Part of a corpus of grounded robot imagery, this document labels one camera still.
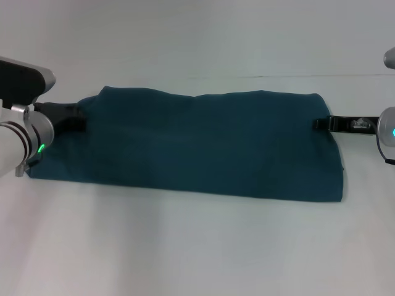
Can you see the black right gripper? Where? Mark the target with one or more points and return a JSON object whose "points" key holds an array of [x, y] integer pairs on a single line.
{"points": [[355, 124]]}

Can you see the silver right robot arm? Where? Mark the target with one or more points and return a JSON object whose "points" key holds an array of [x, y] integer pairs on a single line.
{"points": [[388, 124]]}

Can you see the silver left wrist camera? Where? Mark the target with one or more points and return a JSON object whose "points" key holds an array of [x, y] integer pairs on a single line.
{"points": [[21, 80]]}

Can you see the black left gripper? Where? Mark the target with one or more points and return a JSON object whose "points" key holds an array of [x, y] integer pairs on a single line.
{"points": [[66, 118]]}

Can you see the blue teal shirt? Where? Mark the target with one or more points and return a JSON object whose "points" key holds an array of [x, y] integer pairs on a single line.
{"points": [[200, 145]]}

